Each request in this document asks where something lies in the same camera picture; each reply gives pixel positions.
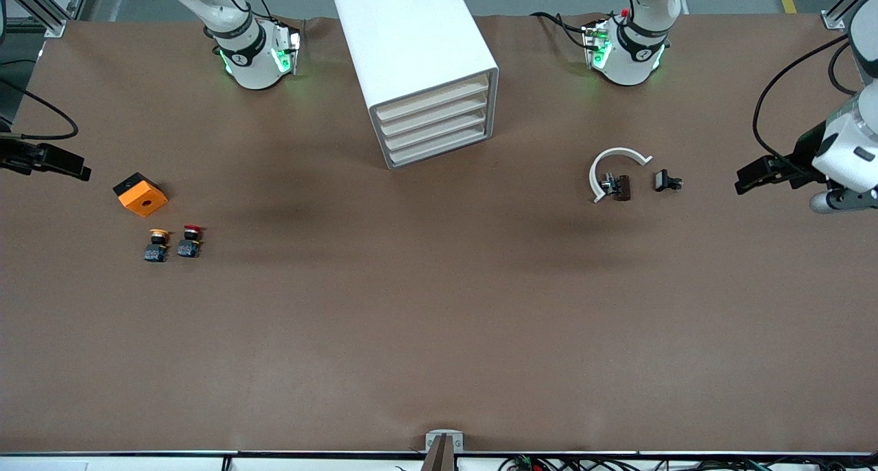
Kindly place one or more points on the white curved plastic arc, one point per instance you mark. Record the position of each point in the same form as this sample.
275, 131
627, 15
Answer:
593, 179

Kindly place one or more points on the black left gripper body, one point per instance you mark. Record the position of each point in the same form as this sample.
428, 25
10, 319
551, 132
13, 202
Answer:
804, 157

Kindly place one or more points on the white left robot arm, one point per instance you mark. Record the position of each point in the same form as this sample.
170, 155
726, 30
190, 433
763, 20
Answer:
634, 59

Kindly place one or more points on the dark brown small part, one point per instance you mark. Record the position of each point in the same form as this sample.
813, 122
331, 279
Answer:
622, 188

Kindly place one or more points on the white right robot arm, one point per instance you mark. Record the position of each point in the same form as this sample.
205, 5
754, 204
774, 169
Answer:
250, 66

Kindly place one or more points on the orange box with hole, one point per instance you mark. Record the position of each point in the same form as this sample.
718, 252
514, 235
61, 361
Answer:
143, 200

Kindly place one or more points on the small black clip part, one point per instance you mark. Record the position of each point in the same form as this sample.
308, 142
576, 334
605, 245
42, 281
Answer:
662, 180

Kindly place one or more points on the beige cabinet drawer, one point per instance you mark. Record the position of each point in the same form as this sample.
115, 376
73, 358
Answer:
442, 144
432, 98
439, 128

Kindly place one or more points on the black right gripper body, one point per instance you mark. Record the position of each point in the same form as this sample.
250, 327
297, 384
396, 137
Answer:
15, 153

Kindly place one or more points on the white plastic tray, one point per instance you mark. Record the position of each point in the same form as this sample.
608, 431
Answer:
435, 113

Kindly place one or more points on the white drawer cabinet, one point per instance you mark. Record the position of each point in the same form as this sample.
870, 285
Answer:
405, 39

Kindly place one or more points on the yellow cap push button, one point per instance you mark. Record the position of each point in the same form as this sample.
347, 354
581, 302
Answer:
156, 253

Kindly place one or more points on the grey metal bracket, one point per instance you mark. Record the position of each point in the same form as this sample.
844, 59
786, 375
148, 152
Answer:
432, 438

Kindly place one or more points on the brown table cover mat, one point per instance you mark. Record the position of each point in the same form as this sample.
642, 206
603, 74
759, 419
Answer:
411, 320

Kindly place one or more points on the white table edge rail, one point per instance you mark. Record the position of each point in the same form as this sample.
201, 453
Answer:
137, 463

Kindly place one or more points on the red cap push button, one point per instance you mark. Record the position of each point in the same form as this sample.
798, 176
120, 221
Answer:
188, 249

